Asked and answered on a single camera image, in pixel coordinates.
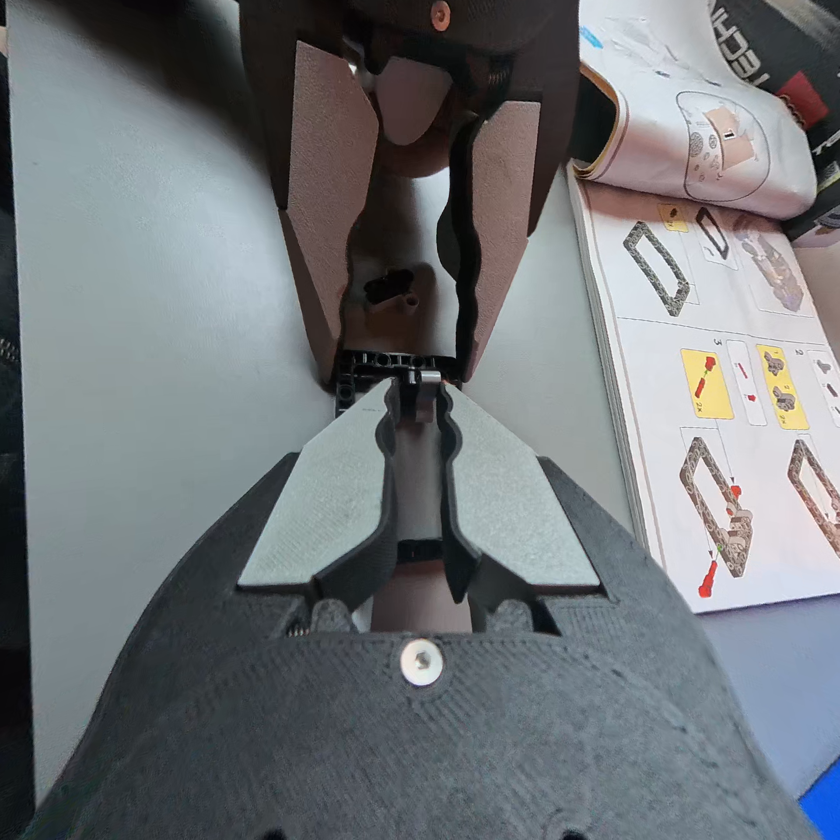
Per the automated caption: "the black rectangular lego frame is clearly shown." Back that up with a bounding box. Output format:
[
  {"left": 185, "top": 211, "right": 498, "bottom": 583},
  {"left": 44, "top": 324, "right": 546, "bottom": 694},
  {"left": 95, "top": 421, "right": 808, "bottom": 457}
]
[{"left": 331, "top": 351, "right": 460, "bottom": 565}]

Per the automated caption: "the person's black jacket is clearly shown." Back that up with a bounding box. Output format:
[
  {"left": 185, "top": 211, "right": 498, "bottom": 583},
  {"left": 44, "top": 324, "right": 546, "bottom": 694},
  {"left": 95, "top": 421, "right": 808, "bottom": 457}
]
[{"left": 0, "top": 0, "right": 34, "bottom": 840}]

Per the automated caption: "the lego instruction booklet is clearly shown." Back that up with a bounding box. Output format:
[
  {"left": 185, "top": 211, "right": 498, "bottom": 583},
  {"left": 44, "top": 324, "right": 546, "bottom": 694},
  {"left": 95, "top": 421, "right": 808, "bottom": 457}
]
[{"left": 567, "top": 0, "right": 840, "bottom": 614}]

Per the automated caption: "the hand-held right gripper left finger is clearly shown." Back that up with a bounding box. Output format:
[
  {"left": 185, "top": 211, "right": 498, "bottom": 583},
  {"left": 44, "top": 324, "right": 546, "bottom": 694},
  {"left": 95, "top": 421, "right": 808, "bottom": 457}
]
[{"left": 236, "top": 379, "right": 399, "bottom": 613}]

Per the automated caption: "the blue plastic bin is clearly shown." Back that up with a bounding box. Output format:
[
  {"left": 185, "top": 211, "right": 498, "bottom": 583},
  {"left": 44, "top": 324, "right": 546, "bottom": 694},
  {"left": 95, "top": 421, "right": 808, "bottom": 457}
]
[{"left": 797, "top": 761, "right": 840, "bottom": 840}]

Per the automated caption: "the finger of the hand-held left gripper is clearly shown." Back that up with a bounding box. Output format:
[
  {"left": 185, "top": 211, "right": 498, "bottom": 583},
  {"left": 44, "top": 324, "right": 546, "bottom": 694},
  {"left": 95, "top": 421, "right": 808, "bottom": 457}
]
[
  {"left": 279, "top": 41, "right": 382, "bottom": 388},
  {"left": 436, "top": 101, "right": 542, "bottom": 385}
]

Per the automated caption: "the lego set cardboard box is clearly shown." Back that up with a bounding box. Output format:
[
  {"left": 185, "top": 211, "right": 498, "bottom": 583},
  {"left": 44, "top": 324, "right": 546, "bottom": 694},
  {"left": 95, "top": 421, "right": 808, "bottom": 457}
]
[{"left": 705, "top": 0, "right": 840, "bottom": 240}]

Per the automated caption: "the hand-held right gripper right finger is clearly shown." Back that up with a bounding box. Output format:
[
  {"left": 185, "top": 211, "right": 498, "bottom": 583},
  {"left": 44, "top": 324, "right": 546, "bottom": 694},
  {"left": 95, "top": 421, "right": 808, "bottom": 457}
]
[{"left": 441, "top": 382, "right": 601, "bottom": 602}]

